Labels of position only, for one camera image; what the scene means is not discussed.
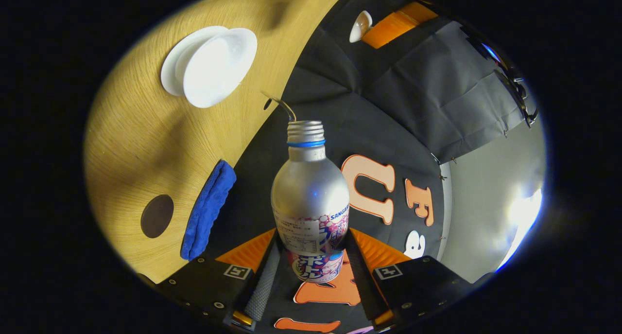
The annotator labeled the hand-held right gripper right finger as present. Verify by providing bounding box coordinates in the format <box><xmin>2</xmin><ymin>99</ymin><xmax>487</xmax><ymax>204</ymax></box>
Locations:
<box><xmin>343</xmin><ymin>228</ymin><xmax>473</xmax><ymax>327</ymax></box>

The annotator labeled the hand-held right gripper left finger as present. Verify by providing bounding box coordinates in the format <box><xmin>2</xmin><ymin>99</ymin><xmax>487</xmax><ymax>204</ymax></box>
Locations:
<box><xmin>155</xmin><ymin>228</ymin><xmax>283</xmax><ymax>331</ymax></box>

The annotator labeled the silver water bottle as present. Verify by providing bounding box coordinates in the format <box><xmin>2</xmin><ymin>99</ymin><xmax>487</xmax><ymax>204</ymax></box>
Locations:
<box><xmin>271</xmin><ymin>121</ymin><xmax>350</xmax><ymax>283</ymax></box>

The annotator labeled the dark brown round coaster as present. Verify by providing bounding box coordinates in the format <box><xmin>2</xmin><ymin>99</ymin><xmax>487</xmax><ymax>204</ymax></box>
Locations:
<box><xmin>140</xmin><ymin>194</ymin><xmax>174</xmax><ymax>239</ymax></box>

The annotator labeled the white teacup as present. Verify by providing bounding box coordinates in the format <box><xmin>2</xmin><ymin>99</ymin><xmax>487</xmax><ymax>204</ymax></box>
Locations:
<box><xmin>183</xmin><ymin>28</ymin><xmax>258</xmax><ymax>108</ymax></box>

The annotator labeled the blue folded towel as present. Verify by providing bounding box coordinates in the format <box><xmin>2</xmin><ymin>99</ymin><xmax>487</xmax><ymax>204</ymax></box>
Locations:
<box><xmin>180</xmin><ymin>160</ymin><xmax>238</xmax><ymax>262</ymax></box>

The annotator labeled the grey cloth panel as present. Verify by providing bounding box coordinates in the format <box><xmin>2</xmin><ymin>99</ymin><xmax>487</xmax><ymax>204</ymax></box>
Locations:
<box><xmin>364</xmin><ymin>20</ymin><xmax>531</xmax><ymax>165</ymax></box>

